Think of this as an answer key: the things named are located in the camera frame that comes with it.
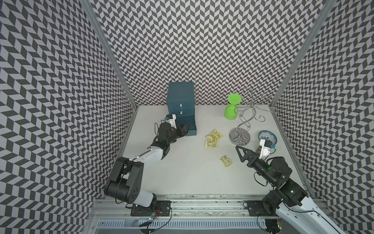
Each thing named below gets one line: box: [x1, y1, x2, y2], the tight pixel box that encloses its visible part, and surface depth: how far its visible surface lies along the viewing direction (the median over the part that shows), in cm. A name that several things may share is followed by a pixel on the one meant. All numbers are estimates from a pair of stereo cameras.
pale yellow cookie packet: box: [219, 155, 233, 168], surface depth 89 cm
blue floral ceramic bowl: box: [258, 130, 278, 146], surface depth 98 cm
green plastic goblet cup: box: [224, 93, 243, 121], surface depth 80 cm
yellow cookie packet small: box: [205, 139, 219, 149], surface depth 98 cm
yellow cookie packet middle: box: [205, 134, 217, 143], surface depth 101 cm
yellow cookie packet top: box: [211, 129, 224, 140], surface depth 103 cm
